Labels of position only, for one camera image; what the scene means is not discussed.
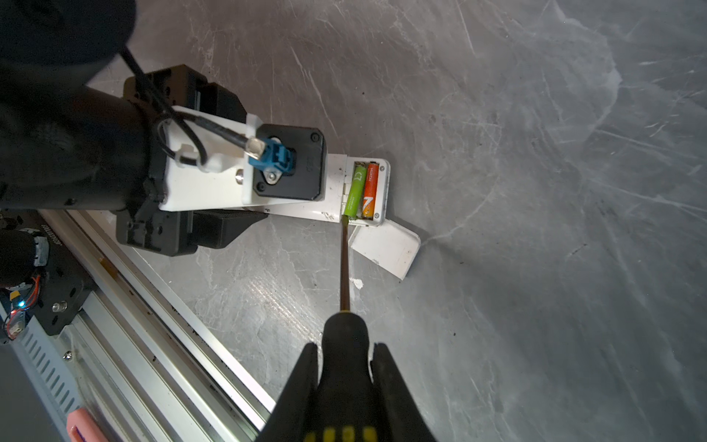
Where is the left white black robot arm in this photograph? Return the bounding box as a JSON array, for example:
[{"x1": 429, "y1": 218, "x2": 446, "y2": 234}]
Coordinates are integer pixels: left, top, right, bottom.
[{"x1": 1, "y1": 1, "x2": 263, "y2": 256}]

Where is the white remote control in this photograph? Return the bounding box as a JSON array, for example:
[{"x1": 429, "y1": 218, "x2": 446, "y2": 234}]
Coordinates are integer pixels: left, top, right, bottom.
[{"x1": 252, "y1": 154, "x2": 392, "y2": 227}]

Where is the small white paper scrap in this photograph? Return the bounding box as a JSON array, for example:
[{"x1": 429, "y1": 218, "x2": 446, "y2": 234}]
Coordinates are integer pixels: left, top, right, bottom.
[{"x1": 350, "y1": 278, "x2": 364, "y2": 290}]

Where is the aluminium rail frame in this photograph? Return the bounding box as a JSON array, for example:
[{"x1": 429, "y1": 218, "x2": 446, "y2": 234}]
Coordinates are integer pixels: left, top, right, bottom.
[{"x1": 0, "y1": 208, "x2": 277, "y2": 442}]

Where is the white battery cover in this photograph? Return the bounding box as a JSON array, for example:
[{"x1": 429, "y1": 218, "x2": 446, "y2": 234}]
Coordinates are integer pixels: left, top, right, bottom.
[{"x1": 349, "y1": 220, "x2": 422, "y2": 280}]

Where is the green AA battery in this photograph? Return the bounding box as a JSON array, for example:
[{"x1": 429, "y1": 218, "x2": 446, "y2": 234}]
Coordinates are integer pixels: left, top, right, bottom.
[{"x1": 344, "y1": 162, "x2": 367, "y2": 219}]

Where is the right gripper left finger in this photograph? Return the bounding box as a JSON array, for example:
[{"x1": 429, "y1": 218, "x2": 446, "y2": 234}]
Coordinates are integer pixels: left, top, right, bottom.
[{"x1": 256, "y1": 343, "x2": 319, "y2": 442}]

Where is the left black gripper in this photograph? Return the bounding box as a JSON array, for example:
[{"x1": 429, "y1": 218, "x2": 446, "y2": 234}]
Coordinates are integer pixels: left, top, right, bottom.
[{"x1": 116, "y1": 64, "x2": 268, "y2": 257}]

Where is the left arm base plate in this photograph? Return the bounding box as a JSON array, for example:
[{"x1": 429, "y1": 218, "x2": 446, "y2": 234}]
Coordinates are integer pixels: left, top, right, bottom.
[{"x1": 1, "y1": 225, "x2": 96, "y2": 338}]

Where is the orange AA battery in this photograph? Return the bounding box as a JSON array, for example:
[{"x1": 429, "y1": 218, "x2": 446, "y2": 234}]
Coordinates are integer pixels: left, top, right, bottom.
[{"x1": 361, "y1": 162, "x2": 379, "y2": 219}]

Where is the green circuit board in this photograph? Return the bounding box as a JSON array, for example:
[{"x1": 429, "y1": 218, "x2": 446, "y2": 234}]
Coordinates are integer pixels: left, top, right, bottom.
[{"x1": 1, "y1": 285, "x2": 41, "y2": 341}]

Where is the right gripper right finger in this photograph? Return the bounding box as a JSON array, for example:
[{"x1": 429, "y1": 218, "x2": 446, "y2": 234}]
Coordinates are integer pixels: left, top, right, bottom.
[{"x1": 371, "y1": 343, "x2": 436, "y2": 441}]

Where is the pink box cutter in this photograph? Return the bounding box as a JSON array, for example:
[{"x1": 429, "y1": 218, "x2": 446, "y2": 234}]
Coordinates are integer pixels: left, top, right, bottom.
[{"x1": 66, "y1": 408, "x2": 109, "y2": 442}]

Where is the black yellow screwdriver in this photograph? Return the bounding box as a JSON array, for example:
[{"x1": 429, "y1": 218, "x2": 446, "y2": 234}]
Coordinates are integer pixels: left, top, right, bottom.
[{"x1": 304, "y1": 215, "x2": 387, "y2": 441}]

